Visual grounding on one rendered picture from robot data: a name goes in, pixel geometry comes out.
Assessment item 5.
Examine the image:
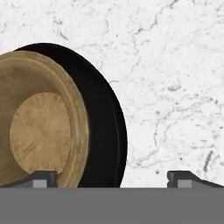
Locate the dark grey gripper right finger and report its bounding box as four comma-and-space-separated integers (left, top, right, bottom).
166, 170, 224, 189

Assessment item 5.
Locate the wooden bowl with black outside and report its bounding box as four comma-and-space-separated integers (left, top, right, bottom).
0, 42, 129, 188

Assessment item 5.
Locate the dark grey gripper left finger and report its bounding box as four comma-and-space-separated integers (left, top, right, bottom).
0, 170, 58, 189

